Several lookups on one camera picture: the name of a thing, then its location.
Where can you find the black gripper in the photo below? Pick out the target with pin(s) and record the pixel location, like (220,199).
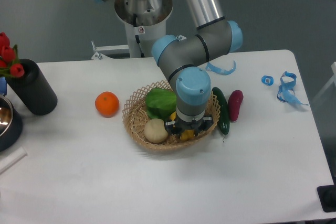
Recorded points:
(181,125)

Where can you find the yellow bell pepper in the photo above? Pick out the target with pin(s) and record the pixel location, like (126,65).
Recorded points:
(187,134)

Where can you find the woven wicker basket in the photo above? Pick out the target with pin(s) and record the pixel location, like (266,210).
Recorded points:
(135,118)

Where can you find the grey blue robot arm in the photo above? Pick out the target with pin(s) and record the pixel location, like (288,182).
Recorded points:
(180,60)

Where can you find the dark green cucumber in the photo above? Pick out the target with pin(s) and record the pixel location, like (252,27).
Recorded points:
(224,120)

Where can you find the green bok choy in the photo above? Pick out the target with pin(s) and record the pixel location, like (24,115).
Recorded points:
(160,103)

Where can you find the purple eggplant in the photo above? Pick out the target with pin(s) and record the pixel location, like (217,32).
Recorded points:
(234,104)

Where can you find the blue curved tape strip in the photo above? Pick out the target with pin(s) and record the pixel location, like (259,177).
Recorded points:
(212,68)

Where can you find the orange fruit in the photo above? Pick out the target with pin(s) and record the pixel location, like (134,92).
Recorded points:
(107,104)

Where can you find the small blue tape roll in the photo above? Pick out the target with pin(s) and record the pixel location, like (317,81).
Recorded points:
(267,80)

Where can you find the blue tangled tape strip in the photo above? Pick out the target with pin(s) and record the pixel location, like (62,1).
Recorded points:
(286,91)

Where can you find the black device table corner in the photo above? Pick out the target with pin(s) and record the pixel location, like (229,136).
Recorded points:
(327,197)

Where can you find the black cylindrical vase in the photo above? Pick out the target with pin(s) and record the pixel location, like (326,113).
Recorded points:
(33,89)

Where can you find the white flat stick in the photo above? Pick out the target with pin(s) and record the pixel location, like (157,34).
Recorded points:
(14,157)

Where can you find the red tulip flowers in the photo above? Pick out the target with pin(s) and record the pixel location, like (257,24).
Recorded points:
(11,66)

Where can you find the blue object left edge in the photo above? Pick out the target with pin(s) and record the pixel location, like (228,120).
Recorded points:
(3,86)

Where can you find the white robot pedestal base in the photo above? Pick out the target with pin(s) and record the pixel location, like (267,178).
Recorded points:
(144,22)

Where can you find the white frame right edge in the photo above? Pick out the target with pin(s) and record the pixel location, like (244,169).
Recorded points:
(330,82)

